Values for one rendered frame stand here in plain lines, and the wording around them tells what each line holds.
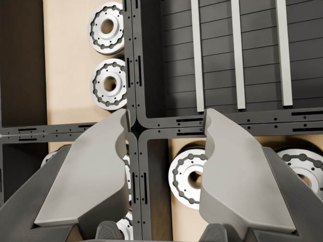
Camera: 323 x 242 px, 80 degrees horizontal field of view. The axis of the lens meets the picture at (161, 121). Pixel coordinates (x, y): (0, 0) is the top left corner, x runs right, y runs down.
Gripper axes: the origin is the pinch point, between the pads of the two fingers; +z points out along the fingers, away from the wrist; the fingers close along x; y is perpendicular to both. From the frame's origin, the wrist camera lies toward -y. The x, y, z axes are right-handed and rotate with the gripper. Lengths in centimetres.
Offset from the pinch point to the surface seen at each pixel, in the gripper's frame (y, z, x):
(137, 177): 15.4, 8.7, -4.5
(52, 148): 22.4, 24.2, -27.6
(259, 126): 6.6, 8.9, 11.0
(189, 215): 27.4, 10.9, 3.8
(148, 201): 17.9, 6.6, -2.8
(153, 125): 8.5, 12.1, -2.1
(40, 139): 13.7, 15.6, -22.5
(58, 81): 8.7, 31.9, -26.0
